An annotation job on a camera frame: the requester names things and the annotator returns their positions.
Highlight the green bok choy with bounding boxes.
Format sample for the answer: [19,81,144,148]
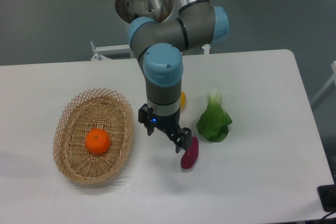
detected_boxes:
[196,89,233,143]

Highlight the woven wicker basket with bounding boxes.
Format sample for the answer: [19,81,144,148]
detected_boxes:
[53,89,134,184]

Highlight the white mounting bracket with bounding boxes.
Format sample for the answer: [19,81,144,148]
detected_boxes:
[202,44,212,55]
[90,41,131,61]

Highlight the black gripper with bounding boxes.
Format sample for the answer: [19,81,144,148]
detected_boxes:
[138,103,192,153]

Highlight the black device at table corner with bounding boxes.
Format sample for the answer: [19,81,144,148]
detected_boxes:
[317,184,335,212]

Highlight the yellow mango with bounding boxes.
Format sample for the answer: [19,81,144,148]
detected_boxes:
[181,91,186,108]

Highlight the white frame at right edge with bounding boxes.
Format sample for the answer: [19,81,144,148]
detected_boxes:
[310,61,335,111]

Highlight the white right mounting bracket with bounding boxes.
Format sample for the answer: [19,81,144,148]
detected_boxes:
[202,44,212,55]

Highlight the white left mounting bracket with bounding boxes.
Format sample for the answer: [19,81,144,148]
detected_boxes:
[90,41,131,61]

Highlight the orange fruit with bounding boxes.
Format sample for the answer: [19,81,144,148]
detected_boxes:
[85,129,111,155]

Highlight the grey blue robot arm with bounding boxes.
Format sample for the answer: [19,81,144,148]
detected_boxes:
[125,0,229,151]

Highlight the purple sweet potato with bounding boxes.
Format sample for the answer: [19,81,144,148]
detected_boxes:
[181,136,199,169]

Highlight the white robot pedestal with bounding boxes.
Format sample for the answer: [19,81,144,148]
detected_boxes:
[115,0,174,31]

